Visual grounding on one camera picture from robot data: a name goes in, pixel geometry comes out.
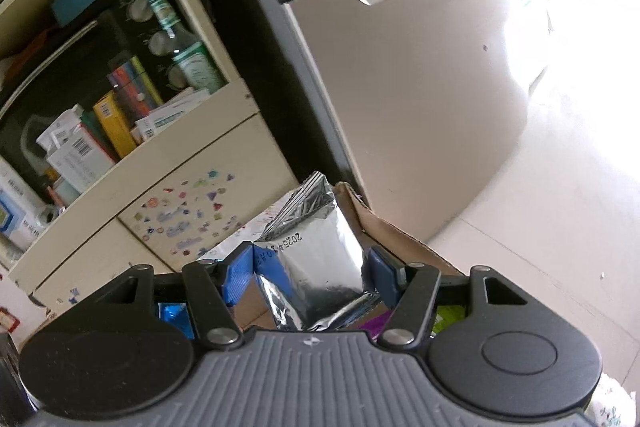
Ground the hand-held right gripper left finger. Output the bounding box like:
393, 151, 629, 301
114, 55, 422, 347
92, 241, 257, 352

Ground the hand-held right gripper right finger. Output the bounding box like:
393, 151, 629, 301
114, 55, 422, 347
362, 246, 531, 349

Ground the brown cardboard box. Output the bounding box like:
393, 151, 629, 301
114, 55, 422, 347
235, 181, 473, 333

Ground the silver foil snack packet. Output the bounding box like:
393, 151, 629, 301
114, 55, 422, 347
252, 171, 383, 333

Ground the purple snack packet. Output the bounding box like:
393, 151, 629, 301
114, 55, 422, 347
357, 309, 396, 338

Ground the dark blue snack packet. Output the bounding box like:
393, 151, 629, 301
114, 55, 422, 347
157, 302, 196, 340

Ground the green snack packet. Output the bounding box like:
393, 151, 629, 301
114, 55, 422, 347
431, 304, 471, 335

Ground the cream cabinet with stickers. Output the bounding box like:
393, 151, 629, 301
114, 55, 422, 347
0, 0, 301, 313

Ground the flat white medicine carton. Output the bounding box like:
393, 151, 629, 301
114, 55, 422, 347
132, 88, 211, 142

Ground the beige refrigerator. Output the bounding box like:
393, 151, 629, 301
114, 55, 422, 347
210, 0, 556, 248

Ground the yellow carton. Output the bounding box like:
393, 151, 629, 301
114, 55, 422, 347
92, 91, 138, 159

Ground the white carton with barcode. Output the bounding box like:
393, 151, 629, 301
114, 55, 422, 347
46, 124, 118, 194

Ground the multicoloured striped carton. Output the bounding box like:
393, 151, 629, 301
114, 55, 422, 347
107, 56, 165, 122

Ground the green glass bottle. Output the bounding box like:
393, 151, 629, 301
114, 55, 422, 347
145, 0, 226, 95

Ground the white and blue carton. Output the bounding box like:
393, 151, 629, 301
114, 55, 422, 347
0, 157, 48, 253

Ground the black toaster oven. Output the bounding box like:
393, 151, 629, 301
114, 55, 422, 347
0, 0, 221, 188

